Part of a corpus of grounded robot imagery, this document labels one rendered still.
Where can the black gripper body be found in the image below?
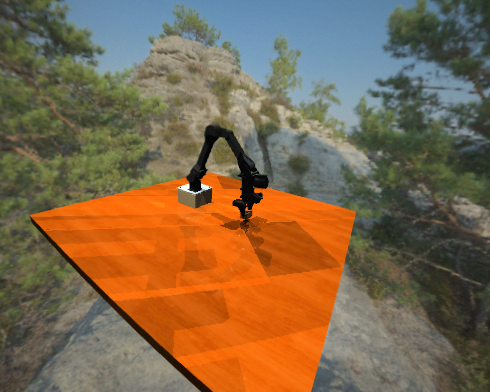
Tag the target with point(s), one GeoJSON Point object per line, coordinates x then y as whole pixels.
{"type": "Point", "coordinates": [241, 203]}

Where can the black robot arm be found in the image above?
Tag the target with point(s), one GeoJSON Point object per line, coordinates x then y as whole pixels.
{"type": "Point", "coordinates": [245, 163]}

